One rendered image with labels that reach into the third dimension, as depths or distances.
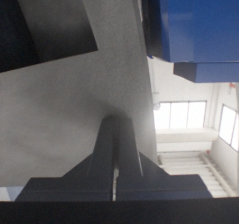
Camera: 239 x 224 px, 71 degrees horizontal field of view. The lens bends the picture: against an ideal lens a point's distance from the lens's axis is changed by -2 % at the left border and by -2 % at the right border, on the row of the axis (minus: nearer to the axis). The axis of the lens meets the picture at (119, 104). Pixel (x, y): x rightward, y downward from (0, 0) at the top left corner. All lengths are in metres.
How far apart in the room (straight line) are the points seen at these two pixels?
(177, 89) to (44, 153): 9.66
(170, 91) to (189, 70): 9.52
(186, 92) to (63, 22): 9.76
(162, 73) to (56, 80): 9.29
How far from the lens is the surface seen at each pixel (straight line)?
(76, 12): 0.34
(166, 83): 9.56
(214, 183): 10.13
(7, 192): 0.25
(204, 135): 10.49
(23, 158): 0.21
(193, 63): 0.17
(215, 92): 10.54
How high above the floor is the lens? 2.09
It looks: 17 degrees up
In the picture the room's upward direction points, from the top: 178 degrees clockwise
